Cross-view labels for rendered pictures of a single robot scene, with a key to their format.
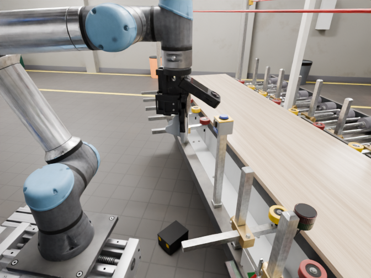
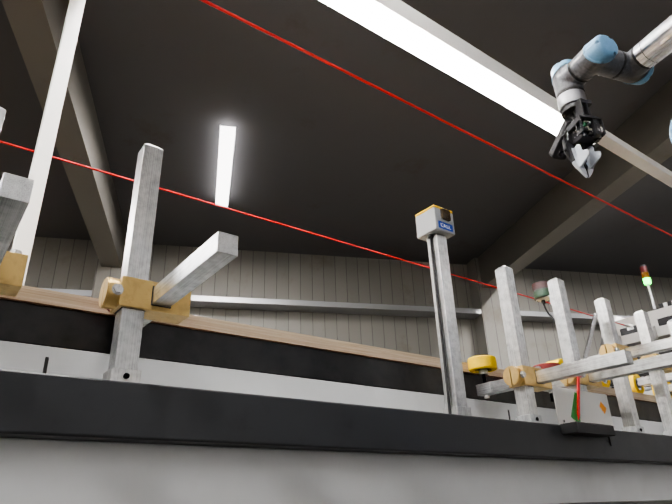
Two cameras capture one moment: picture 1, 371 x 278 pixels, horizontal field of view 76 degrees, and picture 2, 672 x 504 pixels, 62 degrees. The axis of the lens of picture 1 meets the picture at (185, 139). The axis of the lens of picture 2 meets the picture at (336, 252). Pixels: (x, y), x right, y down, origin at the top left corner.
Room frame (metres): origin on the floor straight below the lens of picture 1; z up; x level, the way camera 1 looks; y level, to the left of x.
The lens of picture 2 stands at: (1.73, 0.92, 0.52)
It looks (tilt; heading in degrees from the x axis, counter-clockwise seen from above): 25 degrees up; 247
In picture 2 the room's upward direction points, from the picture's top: 2 degrees counter-clockwise
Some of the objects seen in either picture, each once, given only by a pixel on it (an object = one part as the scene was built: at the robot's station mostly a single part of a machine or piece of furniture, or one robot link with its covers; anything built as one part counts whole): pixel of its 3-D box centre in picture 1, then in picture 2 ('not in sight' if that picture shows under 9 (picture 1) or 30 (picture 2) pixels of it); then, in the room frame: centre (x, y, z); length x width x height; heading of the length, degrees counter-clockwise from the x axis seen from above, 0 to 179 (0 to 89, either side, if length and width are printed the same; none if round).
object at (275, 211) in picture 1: (276, 220); (484, 376); (0.72, -0.39, 0.85); 0.08 x 0.08 x 0.11
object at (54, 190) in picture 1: (54, 193); not in sight; (0.49, 0.35, 1.20); 0.13 x 0.12 x 0.14; 177
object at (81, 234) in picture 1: (63, 226); not in sight; (0.49, 0.35, 1.09); 0.15 x 0.15 x 0.10
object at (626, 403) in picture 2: not in sight; (618, 371); (0.24, -0.35, 0.89); 0.03 x 0.03 x 0.48; 14
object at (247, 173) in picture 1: (240, 214); (517, 351); (0.72, -0.23, 0.89); 0.03 x 0.03 x 0.48; 14
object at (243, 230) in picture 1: (241, 230); (527, 378); (0.70, -0.24, 0.82); 0.13 x 0.06 x 0.05; 14
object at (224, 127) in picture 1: (223, 125); (435, 226); (0.98, -0.17, 1.18); 0.07 x 0.07 x 0.08; 14
